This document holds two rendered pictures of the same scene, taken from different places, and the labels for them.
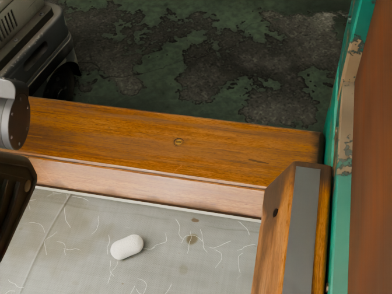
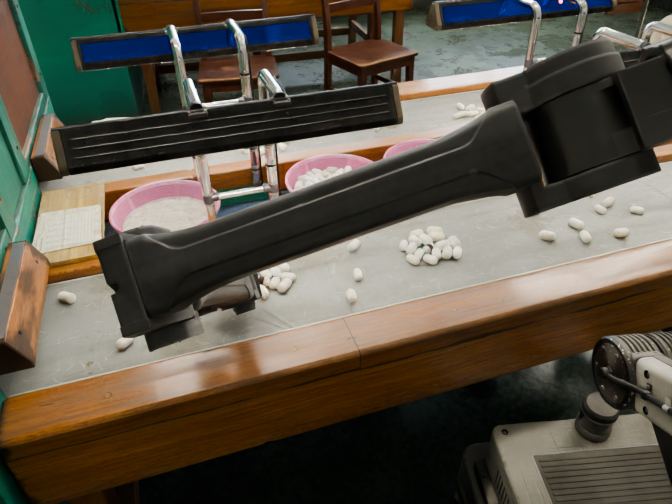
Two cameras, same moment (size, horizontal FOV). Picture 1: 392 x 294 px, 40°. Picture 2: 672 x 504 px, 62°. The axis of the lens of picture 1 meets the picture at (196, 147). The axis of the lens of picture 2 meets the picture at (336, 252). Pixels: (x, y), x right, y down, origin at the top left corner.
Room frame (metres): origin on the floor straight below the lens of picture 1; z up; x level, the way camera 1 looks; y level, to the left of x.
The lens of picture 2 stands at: (1.09, 0.02, 1.48)
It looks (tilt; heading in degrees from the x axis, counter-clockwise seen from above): 37 degrees down; 148
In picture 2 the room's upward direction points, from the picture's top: 1 degrees counter-clockwise
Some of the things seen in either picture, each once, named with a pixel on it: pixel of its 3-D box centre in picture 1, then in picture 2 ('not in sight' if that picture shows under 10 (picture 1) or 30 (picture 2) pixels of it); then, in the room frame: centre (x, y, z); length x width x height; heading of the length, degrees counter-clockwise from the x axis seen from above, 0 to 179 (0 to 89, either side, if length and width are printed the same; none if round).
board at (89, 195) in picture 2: not in sight; (70, 222); (-0.17, 0.08, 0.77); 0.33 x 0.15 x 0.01; 165
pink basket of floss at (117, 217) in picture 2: not in sight; (169, 222); (-0.12, 0.29, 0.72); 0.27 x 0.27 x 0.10
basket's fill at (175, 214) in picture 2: not in sight; (169, 226); (-0.12, 0.29, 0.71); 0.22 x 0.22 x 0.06
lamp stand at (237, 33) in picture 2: not in sight; (217, 116); (-0.27, 0.51, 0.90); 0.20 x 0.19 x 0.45; 75
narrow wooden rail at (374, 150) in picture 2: not in sight; (370, 160); (-0.12, 0.92, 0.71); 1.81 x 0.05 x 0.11; 75
